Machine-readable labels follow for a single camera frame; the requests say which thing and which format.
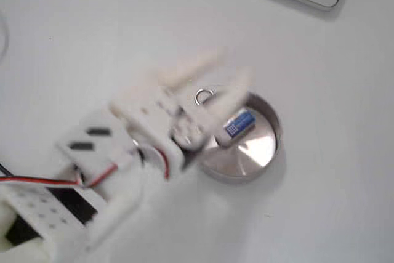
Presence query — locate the small white and blue box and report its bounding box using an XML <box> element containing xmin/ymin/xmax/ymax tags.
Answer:
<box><xmin>214</xmin><ymin>108</ymin><xmax>257</xmax><ymax>147</ymax></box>

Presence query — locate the round metal bowl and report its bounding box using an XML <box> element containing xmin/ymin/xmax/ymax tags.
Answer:
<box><xmin>196</xmin><ymin>92</ymin><xmax>283</xmax><ymax>184</ymax></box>

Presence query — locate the metal keychain clasp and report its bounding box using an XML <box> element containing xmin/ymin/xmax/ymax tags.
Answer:
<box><xmin>195</xmin><ymin>88</ymin><xmax>216</xmax><ymax>106</ymax></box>

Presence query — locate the red black servo wire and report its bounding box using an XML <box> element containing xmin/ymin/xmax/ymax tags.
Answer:
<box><xmin>0</xmin><ymin>148</ymin><xmax>171</xmax><ymax>190</ymax></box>

